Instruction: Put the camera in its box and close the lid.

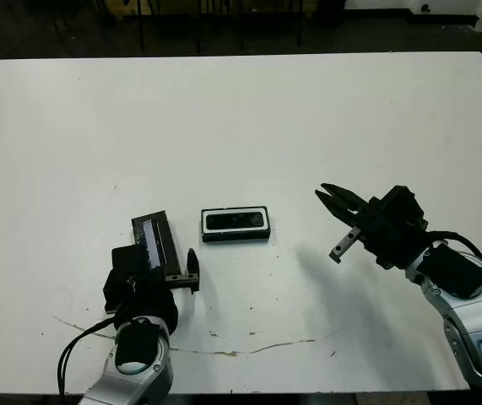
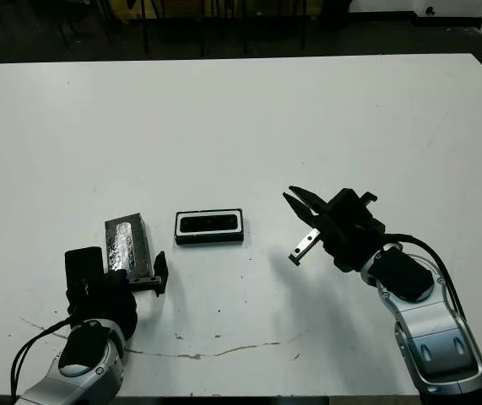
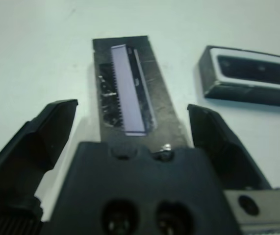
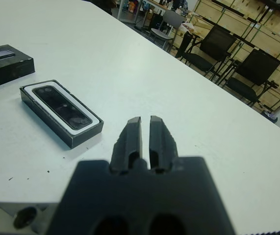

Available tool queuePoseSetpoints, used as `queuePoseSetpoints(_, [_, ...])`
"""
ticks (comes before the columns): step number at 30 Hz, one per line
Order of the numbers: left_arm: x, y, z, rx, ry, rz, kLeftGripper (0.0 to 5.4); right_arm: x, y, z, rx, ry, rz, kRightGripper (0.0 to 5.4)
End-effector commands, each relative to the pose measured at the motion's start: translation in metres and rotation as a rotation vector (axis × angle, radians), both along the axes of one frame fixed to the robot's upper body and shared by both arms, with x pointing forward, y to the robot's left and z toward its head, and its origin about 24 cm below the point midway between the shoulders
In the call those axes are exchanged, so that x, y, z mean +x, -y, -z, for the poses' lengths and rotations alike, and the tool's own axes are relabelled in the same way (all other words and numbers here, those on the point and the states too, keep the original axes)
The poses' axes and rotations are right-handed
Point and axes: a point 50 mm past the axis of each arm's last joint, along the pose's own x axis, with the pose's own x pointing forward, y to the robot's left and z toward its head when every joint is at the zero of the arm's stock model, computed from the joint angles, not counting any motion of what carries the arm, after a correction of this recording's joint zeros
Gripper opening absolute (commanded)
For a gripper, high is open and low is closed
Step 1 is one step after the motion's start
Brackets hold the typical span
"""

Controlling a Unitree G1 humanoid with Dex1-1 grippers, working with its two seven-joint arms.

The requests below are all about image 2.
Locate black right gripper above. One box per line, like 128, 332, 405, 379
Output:
282, 185, 387, 273

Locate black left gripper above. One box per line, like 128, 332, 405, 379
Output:
67, 251, 170, 343

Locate black box lid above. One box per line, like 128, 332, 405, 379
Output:
104, 213, 154, 273

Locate black slim camera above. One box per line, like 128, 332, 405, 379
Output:
179, 214, 240, 234

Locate black box with white insert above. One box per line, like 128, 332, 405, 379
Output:
174, 208, 245, 246

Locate black metal furniture leg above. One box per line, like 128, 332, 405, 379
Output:
141, 0, 150, 55

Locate yellow wooden cabinet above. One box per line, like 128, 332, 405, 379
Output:
111, 0, 157, 20

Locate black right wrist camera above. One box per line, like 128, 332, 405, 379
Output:
328, 187, 379, 229

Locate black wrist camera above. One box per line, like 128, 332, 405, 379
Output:
63, 247, 106, 292
328, 187, 379, 229

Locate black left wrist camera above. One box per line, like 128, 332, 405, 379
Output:
63, 247, 106, 292

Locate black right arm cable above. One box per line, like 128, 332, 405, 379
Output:
386, 234, 468, 321

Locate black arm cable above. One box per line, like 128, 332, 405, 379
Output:
386, 234, 468, 321
10, 318, 81, 400

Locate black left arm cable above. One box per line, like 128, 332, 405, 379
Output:
10, 318, 81, 400

